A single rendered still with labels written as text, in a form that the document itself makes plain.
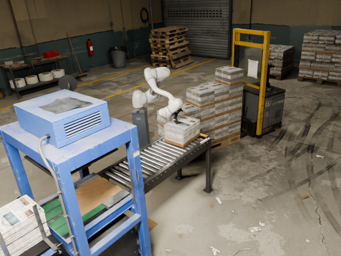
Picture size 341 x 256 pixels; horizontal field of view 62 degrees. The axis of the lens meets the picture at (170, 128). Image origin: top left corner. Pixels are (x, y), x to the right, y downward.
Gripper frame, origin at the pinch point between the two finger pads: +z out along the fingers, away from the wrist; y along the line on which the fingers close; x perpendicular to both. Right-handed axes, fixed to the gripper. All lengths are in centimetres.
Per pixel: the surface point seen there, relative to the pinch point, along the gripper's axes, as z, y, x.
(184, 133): -8.3, 17.9, 15.1
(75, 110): -162, 10, 27
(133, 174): -108, 53, 45
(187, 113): 72, -5, -44
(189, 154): -6.8, 39.3, 27.4
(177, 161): -26, 48, 27
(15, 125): -171, 38, -40
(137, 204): -94, 81, 44
